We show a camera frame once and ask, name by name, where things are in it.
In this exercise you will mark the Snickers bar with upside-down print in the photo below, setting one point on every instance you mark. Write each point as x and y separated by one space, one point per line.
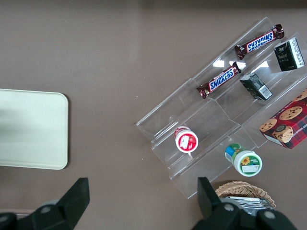
260 41

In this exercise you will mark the Snickers bar with upright print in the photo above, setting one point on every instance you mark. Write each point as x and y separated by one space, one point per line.
220 80

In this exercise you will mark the silver foil wrapped sandwich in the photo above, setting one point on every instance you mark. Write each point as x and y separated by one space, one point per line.
250 203

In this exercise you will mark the small dark green drink carton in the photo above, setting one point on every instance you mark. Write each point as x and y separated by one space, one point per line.
256 86

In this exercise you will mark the red lid yogurt cup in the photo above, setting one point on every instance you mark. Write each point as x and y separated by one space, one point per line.
185 141

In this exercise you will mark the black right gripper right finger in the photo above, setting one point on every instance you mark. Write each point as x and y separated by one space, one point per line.
216 210

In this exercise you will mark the red plaid cookie box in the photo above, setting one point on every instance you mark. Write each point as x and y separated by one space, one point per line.
286 124

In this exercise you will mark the green lid sunflower cup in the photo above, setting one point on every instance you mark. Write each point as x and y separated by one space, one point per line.
244 160

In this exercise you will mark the woven wicker basket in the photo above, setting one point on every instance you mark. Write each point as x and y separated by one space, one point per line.
239 189

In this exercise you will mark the large dark green drink carton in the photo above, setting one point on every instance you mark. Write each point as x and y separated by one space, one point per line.
289 55

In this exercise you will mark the clear acrylic tiered display stand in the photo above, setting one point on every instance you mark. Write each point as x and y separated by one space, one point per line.
216 115

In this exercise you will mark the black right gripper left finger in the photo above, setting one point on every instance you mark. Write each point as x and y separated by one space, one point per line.
69 203

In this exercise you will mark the cream plastic tray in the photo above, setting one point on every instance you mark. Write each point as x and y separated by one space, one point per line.
31 129

